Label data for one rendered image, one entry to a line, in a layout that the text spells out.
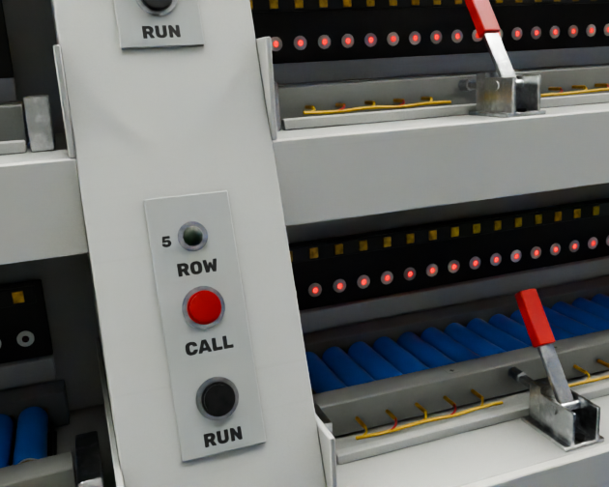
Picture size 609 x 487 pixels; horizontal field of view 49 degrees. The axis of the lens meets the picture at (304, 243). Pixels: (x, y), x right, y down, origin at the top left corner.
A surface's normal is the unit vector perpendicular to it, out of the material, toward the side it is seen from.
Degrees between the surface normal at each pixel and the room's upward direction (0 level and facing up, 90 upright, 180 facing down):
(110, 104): 90
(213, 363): 90
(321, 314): 108
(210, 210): 90
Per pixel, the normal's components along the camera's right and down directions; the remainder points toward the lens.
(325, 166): 0.34, 0.22
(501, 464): -0.06, -0.97
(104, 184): 0.30, -0.09
